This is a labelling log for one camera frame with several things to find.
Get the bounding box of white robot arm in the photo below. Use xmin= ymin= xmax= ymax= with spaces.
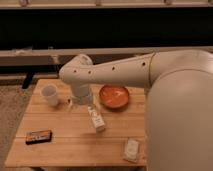
xmin=59 ymin=50 xmax=213 ymax=171

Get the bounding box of orange ceramic bowl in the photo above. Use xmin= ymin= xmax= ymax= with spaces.
xmin=99 ymin=85 xmax=129 ymax=109

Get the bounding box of black orange snack bar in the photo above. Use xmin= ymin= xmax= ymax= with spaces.
xmin=25 ymin=130 xmax=52 ymax=145

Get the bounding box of clear plastic packet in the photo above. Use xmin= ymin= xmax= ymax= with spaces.
xmin=123 ymin=138 xmax=140 ymax=163

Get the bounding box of white plastic cup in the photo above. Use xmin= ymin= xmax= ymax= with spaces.
xmin=40 ymin=84 xmax=59 ymax=107

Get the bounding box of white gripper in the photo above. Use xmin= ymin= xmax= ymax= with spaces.
xmin=70 ymin=84 xmax=93 ymax=105

